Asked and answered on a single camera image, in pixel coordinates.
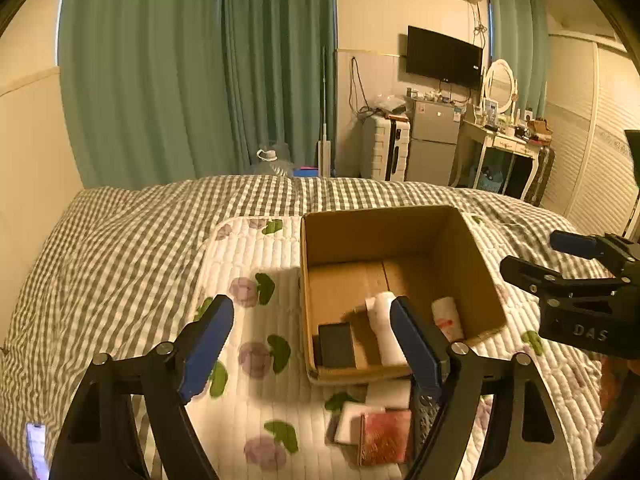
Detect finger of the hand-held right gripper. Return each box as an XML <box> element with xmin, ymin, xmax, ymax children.
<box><xmin>500</xmin><ymin>255</ymin><xmax>626</xmax><ymax>307</ymax></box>
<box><xmin>549</xmin><ymin>230</ymin><xmax>640</xmax><ymax>263</ymax></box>

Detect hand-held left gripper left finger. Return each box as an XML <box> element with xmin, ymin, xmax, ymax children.
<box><xmin>50</xmin><ymin>295</ymin><xmax>236</xmax><ymax>480</ymax></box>

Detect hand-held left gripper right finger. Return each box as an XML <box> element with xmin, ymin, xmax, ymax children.
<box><xmin>389</xmin><ymin>295</ymin><xmax>576</xmax><ymax>480</ymax></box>

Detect brown cardboard box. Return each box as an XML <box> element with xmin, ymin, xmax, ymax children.
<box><xmin>299</xmin><ymin>205</ymin><xmax>509</xmax><ymax>386</ymax></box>

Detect person's right forearm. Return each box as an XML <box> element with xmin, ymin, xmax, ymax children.
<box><xmin>594</xmin><ymin>354</ymin><xmax>640</xmax><ymax>450</ymax></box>

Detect white plastic bottle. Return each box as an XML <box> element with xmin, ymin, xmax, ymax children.
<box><xmin>364</xmin><ymin>291</ymin><xmax>408</xmax><ymax>367</ymax></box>

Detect white tube with red print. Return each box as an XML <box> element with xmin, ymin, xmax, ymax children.
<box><xmin>431</xmin><ymin>296</ymin><xmax>466</xmax><ymax>342</ymax></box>

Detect white paper card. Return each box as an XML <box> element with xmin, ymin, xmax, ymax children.
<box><xmin>365</xmin><ymin>379</ymin><xmax>413</xmax><ymax>410</ymax></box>

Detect small black box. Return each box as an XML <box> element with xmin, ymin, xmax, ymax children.
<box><xmin>317</xmin><ymin>322</ymin><xmax>357</xmax><ymax>369</ymax></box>

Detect white floral quilted mat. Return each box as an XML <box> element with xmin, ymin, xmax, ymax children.
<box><xmin>185</xmin><ymin>212</ymin><xmax>608</xmax><ymax>480</ymax></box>

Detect flat white box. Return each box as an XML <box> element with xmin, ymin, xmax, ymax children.
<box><xmin>333</xmin><ymin>401</ymin><xmax>386</xmax><ymax>447</ymax></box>

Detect white slatted wardrobe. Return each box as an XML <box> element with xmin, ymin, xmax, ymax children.
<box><xmin>541</xmin><ymin>32</ymin><xmax>640</xmax><ymax>243</ymax></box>

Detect white dressing table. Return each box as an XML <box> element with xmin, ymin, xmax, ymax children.
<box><xmin>449</xmin><ymin>119</ymin><xmax>546</xmax><ymax>202</ymax></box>

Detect grey small fridge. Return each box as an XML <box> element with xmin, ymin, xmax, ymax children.
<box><xmin>405</xmin><ymin>97</ymin><xmax>467</xmax><ymax>187</ymax></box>

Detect white oval mirror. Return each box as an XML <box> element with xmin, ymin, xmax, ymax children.
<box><xmin>482</xmin><ymin>58</ymin><xmax>517</xmax><ymax>114</ymax></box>

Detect white suitcase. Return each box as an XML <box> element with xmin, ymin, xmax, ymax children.
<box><xmin>360</xmin><ymin>114</ymin><xmax>412</xmax><ymax>182</ymax></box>

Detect large clear water bottle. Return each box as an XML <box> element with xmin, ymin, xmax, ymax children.
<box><xmin>256</xmin><ymin>142</ymin><xmax>297</xmax><ymax>179</ymax></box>

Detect smartphone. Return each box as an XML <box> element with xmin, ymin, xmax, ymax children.
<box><xmin>26</xmin><ymin>422</ymin><xmax>50</xmax><ymax>480</ymax></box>

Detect narrow green curtain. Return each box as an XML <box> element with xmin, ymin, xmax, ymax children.
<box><xmin>483</xmin><ymin>0</ymin><xmax>551</xmax><ymax>117</ymax></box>

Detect clear plastic bag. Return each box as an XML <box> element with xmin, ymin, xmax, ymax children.
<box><xmin>369</xmin><ymin>93</ymin><xmax>409</xmax><ymax>117</ymax></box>

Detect wide green curtain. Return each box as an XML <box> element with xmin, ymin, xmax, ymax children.
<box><xmin>58</xmin><ymin>0</ymin><xmax>337</xmax><ymax>192</ymax></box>

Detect black wall television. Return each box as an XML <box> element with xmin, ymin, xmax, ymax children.
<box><xmin>406</xmin><ymin>25</ymin><xmax>485</xmax><ymax>90</ymax></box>

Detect black hanging cables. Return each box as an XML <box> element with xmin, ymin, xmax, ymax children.
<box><xmin>349</xmin><ymin>56</ymin><xmax>372</xmax><ymax>117</ymax></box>

